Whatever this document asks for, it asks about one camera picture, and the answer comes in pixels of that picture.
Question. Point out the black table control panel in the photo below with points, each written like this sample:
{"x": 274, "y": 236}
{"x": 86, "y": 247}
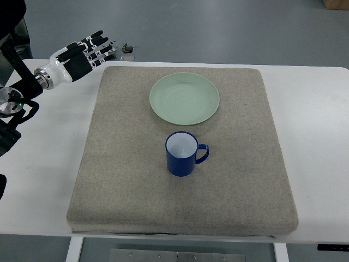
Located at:
{"x": 333, "y": 247}

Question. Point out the black object at left edge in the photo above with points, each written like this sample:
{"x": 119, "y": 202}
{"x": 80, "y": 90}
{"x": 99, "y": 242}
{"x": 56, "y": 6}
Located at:
{"x": 3, "y": 183}

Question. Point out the beige fabric cushion mat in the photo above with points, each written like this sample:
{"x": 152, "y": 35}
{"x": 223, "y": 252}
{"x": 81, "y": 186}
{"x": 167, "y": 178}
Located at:
{"x": 223, "y": 177}

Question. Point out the white table leg frame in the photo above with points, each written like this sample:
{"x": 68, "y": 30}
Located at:
{"x": 74, "y": 249}

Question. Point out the light green plate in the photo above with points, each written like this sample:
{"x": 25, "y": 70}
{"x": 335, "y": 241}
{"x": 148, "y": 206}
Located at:
{"x": 184, "y": 99}

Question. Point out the cardboard box corner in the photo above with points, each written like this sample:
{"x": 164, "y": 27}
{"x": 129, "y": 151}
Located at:
{"x": 336, "y": 4}

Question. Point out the grey floor plate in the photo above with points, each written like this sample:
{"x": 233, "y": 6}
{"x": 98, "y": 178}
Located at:
{"x": 127, "y": 58}

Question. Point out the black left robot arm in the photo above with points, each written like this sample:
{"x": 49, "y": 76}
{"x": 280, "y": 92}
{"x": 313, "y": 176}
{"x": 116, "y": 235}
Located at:
{"x": 16, "y": 100}

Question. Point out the blue mug white inside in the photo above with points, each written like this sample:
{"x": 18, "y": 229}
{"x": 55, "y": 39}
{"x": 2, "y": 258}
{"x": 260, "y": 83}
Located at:
{"x": 183, "y": 152}

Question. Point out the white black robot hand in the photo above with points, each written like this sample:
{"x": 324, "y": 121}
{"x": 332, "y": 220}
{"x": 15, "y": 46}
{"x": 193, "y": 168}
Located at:
{"x": 74, "y": 61}

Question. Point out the metal base plate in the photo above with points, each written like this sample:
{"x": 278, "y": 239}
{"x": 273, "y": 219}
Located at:
{"x": 125, "y": 255}

